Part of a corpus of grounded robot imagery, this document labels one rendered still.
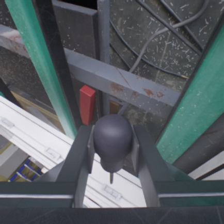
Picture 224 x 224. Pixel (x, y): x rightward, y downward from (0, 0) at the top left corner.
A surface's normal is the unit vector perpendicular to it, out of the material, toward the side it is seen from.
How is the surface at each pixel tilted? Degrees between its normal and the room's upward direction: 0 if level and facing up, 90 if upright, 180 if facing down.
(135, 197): 90
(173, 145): 0
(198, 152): 0
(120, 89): 0
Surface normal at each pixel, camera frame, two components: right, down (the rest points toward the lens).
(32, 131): 0.01, -0.59
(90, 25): -0.51, 0.69
